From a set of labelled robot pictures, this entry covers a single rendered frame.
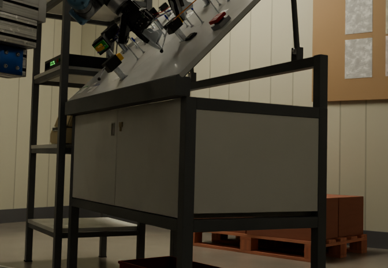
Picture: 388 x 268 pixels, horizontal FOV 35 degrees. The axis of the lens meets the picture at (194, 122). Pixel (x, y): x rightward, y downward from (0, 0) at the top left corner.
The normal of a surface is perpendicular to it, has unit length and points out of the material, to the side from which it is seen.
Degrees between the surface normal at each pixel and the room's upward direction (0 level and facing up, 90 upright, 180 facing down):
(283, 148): 90
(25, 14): 90
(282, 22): 90
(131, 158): 90
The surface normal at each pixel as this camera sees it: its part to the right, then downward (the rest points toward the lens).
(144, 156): -0.87, -0.05
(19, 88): 0.82, -0.02
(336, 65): -0.57, -0.07
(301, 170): 0.49, -0.04
